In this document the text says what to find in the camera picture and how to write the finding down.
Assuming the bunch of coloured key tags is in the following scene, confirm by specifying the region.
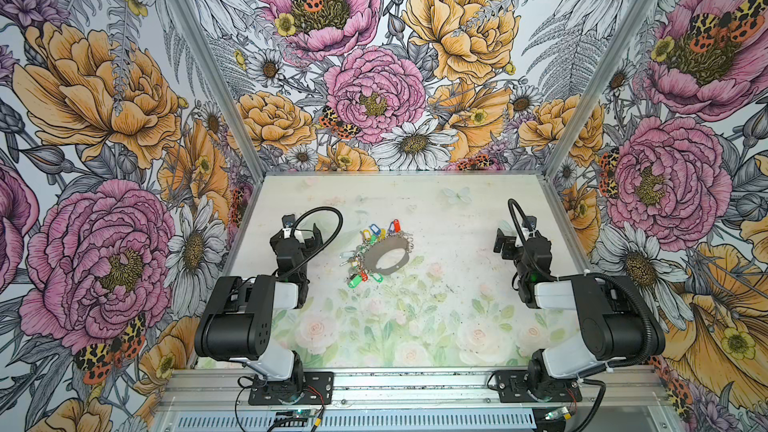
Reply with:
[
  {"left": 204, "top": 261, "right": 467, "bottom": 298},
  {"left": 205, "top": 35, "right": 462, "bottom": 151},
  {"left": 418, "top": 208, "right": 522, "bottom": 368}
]
[{"left": 343, "top": 219, "right": 412, "bottom": 289}]

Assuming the left black corrugated cable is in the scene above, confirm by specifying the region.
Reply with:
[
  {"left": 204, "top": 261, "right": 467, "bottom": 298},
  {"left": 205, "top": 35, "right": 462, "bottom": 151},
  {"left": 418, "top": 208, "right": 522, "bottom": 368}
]
[{"left": 277, "top": 206, "right": 344, "bottom": 284}]

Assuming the aluminium front rail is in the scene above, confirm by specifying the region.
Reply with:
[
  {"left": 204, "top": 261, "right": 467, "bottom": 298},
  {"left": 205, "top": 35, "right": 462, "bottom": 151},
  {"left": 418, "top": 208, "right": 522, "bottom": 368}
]
[{"left": 152, "top": 366, "right": 685, "bottom": 431}]

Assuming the right aluminium corner post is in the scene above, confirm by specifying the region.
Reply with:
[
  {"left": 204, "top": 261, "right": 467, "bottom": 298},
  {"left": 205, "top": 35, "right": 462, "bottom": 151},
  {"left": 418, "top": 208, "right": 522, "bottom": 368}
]
[{"left": 541, "top": 0, "right": 657, "bottom": 179}]

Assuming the black corrugated cable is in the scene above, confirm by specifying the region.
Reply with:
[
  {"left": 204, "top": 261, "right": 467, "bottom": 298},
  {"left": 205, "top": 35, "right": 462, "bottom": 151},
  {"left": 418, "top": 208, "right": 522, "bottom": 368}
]
[
  {"left": 507, "top": 198, "right": 661, "bottom": 368},
  {"left": 277, "top": 206, "right": 344, "bottom": 284}
]

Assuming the right black corrugated cable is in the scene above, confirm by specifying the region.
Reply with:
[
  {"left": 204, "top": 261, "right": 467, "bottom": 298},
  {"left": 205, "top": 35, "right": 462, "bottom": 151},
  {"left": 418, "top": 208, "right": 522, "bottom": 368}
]
[{"left": 507, "top": 198, "right": 661, "bottom": 368}]

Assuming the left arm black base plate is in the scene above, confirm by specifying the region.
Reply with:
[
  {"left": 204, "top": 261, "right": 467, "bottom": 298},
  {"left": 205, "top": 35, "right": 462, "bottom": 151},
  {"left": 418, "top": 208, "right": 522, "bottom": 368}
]
[{"left": 247, "top": 371, "right": 335, "bottom": 406}]

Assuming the green circuit board right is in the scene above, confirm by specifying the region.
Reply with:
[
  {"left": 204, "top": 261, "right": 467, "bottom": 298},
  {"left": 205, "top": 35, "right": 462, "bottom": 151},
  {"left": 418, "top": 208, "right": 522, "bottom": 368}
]
[{"left": 543, "top": 406, "right": 571, "bottom": 421}]

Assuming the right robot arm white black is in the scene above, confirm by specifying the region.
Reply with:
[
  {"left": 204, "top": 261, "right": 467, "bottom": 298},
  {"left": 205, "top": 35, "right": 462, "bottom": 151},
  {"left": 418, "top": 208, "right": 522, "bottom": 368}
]
[{"left": 493, "top": 227, "right": 665, "bottom": 402}]

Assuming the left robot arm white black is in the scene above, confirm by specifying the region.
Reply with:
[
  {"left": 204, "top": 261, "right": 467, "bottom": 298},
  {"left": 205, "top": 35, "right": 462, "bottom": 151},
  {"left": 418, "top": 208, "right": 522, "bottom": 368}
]
[{"left": 194, "top": 215, "right": 324, "bottom": 405}]

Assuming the green circuit board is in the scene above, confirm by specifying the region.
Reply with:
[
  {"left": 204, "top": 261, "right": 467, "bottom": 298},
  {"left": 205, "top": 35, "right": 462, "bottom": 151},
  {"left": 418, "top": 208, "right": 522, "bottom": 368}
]
[
  {"left": 275, "top": 408, "right": 321, "bottom": 427},
  {"left": 543, "top": 406, "right": 571, "bottom": 421}
]

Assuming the left aluminium corner post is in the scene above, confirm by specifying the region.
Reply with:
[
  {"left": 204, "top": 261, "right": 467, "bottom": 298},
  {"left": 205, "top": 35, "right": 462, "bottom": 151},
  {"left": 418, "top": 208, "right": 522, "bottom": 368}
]
[{"left": 166, "top": 0, "right": 265, "bottom": 185}]

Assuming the aluminium corner post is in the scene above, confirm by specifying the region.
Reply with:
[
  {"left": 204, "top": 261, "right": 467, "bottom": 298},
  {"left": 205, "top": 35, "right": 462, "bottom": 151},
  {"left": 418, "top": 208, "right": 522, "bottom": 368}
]
[
  {"left": 166, "top": 0, "right": 265, "bottom": 185},
  {"left": 541, "top": 0, "right": 657, "bottom": 179}
]

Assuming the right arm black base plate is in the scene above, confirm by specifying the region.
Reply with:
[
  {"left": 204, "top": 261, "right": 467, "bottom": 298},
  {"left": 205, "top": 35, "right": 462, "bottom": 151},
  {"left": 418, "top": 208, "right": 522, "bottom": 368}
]
[{"left": 486, "top": 369, "right": 582, "bottom": 403}]

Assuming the green circuit board left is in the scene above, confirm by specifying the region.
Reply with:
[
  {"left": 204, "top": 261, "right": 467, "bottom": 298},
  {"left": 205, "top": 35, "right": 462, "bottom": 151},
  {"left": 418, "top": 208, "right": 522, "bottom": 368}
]
[{"left": 275, "top": 408, "right": 321, "bottom": 427}]

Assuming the metal key organizer plate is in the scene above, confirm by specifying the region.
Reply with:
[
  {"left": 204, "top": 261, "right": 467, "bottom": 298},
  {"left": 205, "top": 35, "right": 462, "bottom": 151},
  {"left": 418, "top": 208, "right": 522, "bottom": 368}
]
[{"left": 350, "top": 232, "right": 414, "bottom": 277}]

